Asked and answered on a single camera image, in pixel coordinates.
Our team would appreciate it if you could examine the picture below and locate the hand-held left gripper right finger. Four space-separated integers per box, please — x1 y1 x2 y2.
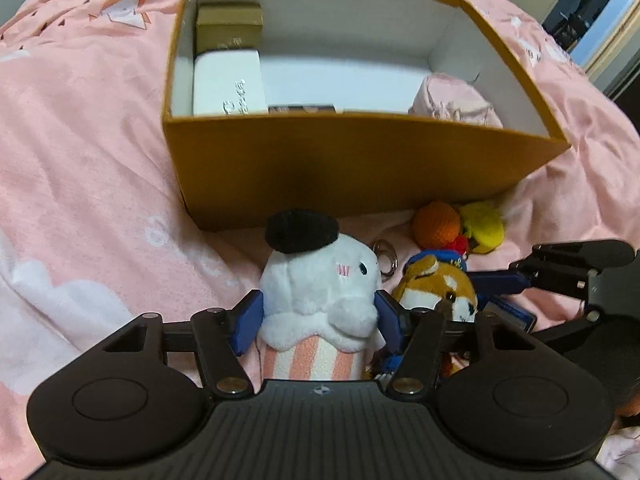
374 290 536 398

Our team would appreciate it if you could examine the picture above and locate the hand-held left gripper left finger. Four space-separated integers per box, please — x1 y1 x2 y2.
107 289 264 398

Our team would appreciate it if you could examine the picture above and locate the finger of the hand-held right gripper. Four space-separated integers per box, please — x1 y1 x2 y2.
470 240 637 306
482 299 608 353

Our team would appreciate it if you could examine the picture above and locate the brown dog plush keychain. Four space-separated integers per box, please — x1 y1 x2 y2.
392 237 479 324

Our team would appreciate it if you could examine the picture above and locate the white plush with black beret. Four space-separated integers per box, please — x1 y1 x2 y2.
257 208 386 382

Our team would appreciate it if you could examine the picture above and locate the orange cardboard box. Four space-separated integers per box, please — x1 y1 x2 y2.
161 0 572 233

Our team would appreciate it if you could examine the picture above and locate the small gold box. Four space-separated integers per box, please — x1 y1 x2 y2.
196 2 264 53

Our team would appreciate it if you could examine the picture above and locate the yellow plush toy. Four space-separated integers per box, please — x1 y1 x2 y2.
457 201 506 255

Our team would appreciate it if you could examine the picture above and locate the orange ball plush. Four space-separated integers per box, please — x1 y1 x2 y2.
412 201 461 250

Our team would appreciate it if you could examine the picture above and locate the pink plush pouch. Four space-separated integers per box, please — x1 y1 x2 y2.
407 72 505 129

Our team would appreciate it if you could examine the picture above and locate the pink printed duvet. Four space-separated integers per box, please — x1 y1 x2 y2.
0 0 640 480

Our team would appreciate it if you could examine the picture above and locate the small white box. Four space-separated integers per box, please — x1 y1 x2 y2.
192 49 268 117

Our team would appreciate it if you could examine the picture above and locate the metal key ring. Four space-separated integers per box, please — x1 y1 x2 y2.
372 240 399 279

